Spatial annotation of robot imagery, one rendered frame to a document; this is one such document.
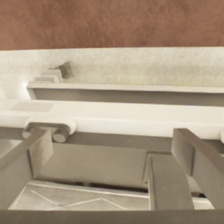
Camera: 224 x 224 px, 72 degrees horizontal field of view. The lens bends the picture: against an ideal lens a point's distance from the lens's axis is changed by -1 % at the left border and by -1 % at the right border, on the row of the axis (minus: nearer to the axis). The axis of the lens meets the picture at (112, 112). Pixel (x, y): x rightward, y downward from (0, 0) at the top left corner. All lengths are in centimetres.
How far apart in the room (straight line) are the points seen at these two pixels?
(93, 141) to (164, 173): 16
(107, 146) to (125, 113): 8
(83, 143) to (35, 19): 103
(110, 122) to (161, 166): 14
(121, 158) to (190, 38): 95
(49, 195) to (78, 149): 19
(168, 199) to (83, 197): 25
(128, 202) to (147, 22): 95
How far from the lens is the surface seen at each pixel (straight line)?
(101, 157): 38
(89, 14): 112
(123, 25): 110
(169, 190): 31
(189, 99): 90
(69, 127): 36
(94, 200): 48
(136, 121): 34
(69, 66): 121
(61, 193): 51
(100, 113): 36
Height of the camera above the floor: 109
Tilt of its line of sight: 51 degrees down
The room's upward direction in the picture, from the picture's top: 169 degrees counter-clockwise
